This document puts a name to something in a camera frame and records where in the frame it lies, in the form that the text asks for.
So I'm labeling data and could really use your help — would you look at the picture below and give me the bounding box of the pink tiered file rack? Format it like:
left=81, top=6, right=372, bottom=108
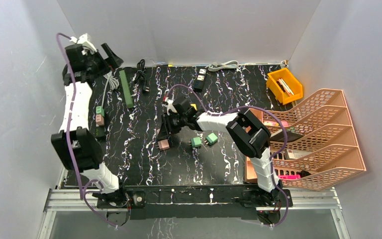
left=272, top=89, right=367, bottom=191

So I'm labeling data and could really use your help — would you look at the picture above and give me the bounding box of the white coiled power cable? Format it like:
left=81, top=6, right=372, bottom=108
left=204, top=60, right=240, bottom=72

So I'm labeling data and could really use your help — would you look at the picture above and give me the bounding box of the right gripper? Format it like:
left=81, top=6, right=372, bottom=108
left=158, top=112, right=187, bottom=138

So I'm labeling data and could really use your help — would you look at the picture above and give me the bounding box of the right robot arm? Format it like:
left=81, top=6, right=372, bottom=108
left=156, top=97, right=281, bottom=206

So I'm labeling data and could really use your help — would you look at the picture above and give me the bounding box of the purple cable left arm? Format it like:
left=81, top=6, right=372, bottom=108
left=56, top=32, right=119, bottom=228

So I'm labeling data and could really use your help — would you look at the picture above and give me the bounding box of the green plug adapter dark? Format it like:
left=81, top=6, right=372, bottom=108
left=189, top=137, right=202, bottom=148

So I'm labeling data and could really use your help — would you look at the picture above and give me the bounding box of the green power strip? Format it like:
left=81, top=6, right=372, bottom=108
left=119, top=70, right=134, bottom=109

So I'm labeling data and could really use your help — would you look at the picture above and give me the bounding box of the light green plug adapter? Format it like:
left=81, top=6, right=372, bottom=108
left=204, top=133, right=218, bottom=146

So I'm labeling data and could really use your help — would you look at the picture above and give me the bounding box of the yellow storage bin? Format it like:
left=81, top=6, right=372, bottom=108
left=266, top=68, right=304, bottom=105

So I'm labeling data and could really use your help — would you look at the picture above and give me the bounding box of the black coiled cable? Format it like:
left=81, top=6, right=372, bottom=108
left=133, top=58, right=151, bottom=94

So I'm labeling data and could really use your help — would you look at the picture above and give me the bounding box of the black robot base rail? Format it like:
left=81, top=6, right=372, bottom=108
left=93, top=184, right=293, bottom=225

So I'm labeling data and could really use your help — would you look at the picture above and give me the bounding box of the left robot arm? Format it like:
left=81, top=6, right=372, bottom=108
left=51, top=43, right=129, bottom=207

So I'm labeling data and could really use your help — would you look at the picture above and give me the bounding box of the pink usb plug adapter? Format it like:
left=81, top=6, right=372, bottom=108
left=157, top=139, right=170, bottom=151

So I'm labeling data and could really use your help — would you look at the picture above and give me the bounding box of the green plug on black strip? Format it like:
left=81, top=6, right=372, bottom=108
left=95, top=106, right=105, bottom=117

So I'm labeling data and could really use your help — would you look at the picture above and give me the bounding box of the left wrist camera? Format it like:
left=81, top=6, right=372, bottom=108
left=70, top=33, right=97, bottom=55

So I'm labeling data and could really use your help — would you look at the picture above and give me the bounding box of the pink compartment organizer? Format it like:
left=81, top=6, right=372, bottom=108
left=244, top=156, right=257, bottom=183

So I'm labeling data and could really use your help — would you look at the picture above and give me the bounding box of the pink plug on black strip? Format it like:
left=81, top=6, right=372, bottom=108
left=95, top=115, right=105, bottom=126

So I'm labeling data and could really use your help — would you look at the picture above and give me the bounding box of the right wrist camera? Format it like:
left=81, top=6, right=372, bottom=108
left=162, top=98, right=177, bottom=115

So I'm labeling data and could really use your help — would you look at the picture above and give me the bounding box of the white coiled cable left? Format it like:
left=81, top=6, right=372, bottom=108
left=100, top=72, right=120, bottom=108

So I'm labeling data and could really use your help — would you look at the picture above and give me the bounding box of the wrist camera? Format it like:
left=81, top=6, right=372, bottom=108
left=162, top=98, right=177, bottom=115
left=70, top=33, right=97, bottom=55

